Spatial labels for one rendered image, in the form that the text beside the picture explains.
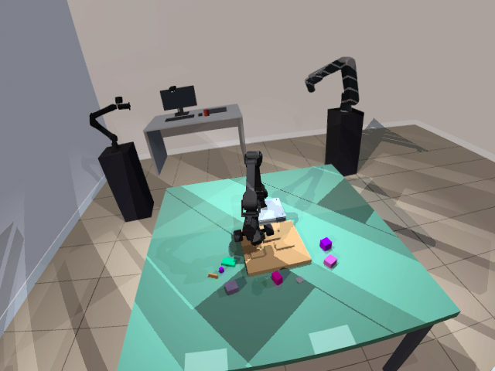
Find green rectangular block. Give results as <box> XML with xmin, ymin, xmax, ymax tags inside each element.
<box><xmin>222</xmin><ymin>257</ymin><xmax>237</xmax><ymax>267</ymax></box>

